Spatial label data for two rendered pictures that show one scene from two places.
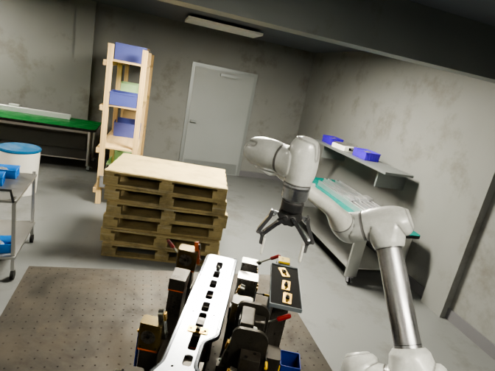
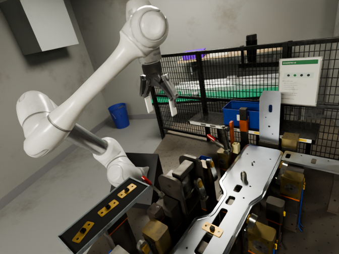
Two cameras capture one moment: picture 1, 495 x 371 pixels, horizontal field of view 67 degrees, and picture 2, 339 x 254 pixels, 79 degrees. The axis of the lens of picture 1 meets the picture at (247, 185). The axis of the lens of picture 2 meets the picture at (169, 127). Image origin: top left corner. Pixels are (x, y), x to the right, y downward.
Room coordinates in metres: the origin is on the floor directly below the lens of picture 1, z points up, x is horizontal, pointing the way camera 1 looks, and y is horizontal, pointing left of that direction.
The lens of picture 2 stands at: (1.80, 0.41, 1.78)
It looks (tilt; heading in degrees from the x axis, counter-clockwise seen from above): 26 degrees down; 222
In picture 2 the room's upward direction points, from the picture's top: 12 degrees counter-clockwise
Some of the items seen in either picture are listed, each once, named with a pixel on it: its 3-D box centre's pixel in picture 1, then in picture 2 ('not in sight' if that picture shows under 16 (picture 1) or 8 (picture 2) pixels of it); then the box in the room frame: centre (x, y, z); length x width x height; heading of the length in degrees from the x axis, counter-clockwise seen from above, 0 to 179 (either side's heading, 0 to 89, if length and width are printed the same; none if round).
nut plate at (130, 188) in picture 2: (287, 297); (126, 189); (1.42, -0.26, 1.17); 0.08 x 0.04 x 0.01; 174
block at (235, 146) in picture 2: not in sight; (237, 167); (0.77, -0.02, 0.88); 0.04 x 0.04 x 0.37; 88
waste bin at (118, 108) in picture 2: not in sight; (120, 115); (-0.69, -3.16, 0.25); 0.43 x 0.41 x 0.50; 108
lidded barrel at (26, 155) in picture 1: (19, 169); not in sight; (4.72, 3.05, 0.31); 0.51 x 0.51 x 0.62
